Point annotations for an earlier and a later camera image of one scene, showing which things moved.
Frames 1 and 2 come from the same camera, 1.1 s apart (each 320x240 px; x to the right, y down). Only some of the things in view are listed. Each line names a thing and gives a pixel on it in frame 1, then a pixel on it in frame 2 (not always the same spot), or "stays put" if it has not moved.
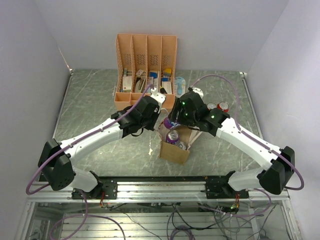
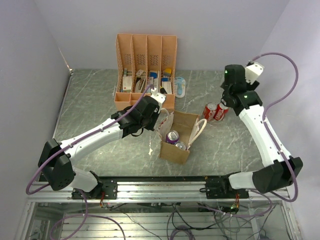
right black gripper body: x=187 y=119 → x=249 y=87
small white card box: x=167 y=86 stays put
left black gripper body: x=149 y=122 stays put
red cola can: x=224 y=106 stays put
